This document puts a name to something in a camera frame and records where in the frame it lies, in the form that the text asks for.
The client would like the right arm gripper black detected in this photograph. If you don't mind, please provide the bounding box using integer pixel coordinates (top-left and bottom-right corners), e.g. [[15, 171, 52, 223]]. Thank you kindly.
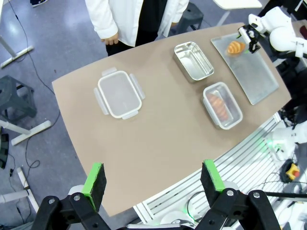
[[237, 25, 262, 55]]

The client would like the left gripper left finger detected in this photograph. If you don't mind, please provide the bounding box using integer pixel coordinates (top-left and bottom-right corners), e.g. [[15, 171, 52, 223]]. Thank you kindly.
[[35, 162, 113, 230]]

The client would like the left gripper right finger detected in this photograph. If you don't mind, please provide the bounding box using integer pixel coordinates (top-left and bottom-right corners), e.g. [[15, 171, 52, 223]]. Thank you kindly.
[[195, 159, 281, 230]]

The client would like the croissant bread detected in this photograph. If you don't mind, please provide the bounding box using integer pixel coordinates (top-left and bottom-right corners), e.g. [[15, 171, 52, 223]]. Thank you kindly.
[[226, 40, 246, 57], [206, 93, 230, 121]]

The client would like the clear plastic lid white rim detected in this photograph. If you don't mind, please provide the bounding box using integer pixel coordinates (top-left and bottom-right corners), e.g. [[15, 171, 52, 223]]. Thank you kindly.
[[93, 68, 146, 120], [202, 81, 244, 130]]

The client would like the person's left forearm white sleeve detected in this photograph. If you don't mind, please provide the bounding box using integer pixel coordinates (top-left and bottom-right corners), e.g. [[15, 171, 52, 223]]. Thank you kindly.
[[158, 0, 190, 38]]

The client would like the person's right forearm white sleeve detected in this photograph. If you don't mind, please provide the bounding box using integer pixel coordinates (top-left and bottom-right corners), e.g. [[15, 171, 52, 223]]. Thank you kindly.
[[92, 0, 119, 40]]

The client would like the empty steel container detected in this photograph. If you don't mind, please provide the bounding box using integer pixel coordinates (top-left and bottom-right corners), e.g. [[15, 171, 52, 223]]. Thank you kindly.
[[173, 41, 215, 84]]

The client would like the person's right hand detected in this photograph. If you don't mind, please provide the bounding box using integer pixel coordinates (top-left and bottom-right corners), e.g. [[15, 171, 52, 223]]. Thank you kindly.
[[102, 32, 120, 46]]

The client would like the flat metal tray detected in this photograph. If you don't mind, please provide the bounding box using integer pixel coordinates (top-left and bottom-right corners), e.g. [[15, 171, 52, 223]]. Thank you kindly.
[[210, 32, 280, 106]]

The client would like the white table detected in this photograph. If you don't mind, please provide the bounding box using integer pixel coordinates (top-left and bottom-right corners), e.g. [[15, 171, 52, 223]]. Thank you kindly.
[[213, 0, 263, 27]]

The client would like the dark grey plastic stool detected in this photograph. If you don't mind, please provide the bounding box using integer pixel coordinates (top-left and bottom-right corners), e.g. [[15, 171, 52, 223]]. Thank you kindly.
[[0, 75, 38, 123], [176, 2, 204, 32]]

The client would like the white table leg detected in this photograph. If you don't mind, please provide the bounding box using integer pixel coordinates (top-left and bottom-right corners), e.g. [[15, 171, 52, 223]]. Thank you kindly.
[[0, 167, 39, 214], [0, 119, 52, 146]]

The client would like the black rod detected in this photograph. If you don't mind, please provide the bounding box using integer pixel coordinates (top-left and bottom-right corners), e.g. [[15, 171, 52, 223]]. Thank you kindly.
[[263, 190, 307, 199]]

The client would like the yellow red emergency stop button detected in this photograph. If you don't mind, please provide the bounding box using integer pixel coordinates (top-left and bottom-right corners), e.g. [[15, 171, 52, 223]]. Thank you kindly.
[[286, 164, 300, 179]]

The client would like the black object on floor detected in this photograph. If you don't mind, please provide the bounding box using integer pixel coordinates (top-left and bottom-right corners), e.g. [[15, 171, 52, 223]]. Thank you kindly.
[[0, 134, 10, 170]]

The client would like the person torso white coat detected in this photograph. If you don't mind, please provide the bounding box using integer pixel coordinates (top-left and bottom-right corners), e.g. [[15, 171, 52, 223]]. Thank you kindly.
[[85, 0, 190, 57]]

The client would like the white table foot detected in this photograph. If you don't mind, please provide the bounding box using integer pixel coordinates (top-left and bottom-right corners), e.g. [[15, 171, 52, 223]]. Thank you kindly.
[[0, 35, 34, 69]]

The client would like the black floor cable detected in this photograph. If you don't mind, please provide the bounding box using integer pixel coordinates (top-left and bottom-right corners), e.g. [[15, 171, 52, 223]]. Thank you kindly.
[[7, 0, 62, 127]]

